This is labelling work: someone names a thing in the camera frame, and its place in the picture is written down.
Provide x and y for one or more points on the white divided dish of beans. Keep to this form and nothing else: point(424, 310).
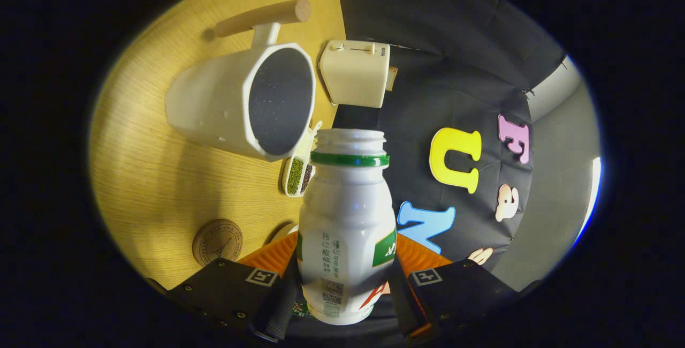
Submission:
point(295, 176)

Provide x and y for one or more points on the cream toaster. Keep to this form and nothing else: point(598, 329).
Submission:
point(356, 75)

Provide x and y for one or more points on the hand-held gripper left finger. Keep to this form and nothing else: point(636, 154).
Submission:
point(278, 313)

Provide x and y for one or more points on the white round plate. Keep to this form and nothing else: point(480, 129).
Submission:
point(286, 228)

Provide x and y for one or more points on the toast slice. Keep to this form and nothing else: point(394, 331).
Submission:
point(393, 77)

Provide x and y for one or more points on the wooden table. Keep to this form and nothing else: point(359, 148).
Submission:
point(150, 176)

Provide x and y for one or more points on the round wooden coaster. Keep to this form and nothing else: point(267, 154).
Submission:
point(217, 242)

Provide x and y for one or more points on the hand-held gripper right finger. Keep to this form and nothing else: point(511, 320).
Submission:
point(404, 308)

